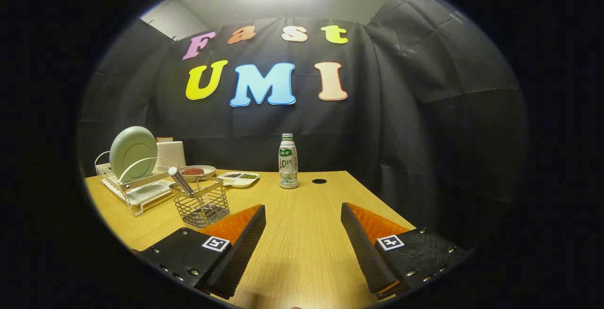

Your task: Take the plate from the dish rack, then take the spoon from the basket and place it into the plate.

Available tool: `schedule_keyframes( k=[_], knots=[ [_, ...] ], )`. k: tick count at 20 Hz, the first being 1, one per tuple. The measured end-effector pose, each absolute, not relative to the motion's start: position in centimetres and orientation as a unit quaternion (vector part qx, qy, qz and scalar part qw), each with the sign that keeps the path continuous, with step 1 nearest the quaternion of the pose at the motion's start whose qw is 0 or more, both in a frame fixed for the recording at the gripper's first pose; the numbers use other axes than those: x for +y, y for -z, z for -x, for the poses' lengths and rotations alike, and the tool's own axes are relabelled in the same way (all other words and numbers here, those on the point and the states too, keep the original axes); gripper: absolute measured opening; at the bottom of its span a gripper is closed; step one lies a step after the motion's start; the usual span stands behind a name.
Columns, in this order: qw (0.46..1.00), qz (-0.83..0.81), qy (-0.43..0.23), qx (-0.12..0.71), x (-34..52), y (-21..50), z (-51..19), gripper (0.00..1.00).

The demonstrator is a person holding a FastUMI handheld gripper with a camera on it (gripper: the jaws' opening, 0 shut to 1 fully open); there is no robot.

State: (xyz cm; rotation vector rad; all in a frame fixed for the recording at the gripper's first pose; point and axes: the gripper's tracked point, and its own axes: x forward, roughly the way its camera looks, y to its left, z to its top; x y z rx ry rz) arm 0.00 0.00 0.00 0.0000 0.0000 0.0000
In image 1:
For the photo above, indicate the reddish brown meat patty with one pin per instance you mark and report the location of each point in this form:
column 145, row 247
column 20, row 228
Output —
column 192, row 171

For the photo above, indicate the white toaster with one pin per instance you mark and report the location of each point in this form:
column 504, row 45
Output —
column 172, row 154

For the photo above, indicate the white ribbed drain tray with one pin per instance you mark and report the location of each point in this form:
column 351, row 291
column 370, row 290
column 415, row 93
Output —
column 141, row 196

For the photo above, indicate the white divided bean dish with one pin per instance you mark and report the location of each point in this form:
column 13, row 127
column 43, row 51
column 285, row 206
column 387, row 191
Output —
column 236, row 182

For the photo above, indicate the white green drink bottle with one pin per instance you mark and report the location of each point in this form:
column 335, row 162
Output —
column 288, row 167

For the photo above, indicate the pale green plate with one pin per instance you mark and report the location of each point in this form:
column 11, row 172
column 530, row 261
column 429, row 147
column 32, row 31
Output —
column 134, row 153

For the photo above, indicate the black backdrop cloth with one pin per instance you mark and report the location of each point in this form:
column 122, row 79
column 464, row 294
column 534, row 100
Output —
column 401, row 125

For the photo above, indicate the brown toast slice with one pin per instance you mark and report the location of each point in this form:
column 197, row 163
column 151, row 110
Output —
column 164, row 139

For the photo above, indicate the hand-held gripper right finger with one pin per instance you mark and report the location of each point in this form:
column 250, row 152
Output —
column 365, row 252

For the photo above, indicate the grey round plate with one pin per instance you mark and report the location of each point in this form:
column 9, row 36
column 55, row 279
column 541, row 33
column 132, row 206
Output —
column 208, row 173

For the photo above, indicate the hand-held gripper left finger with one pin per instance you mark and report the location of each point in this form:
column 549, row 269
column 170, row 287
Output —
column 240, row 252

